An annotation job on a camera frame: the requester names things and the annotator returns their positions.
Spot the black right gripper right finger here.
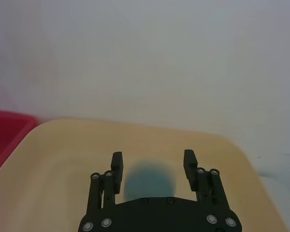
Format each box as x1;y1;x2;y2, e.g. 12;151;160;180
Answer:
183;149;231;215

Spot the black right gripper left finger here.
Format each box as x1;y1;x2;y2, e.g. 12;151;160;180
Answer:
85;151;125;218

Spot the tan shallow tray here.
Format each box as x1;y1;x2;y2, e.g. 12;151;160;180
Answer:
0;117;290;232

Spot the red plastic bin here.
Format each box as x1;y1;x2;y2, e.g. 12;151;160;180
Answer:
0;109;39;181

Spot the white table cloth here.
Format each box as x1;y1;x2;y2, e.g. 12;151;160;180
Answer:
0;0;290;232

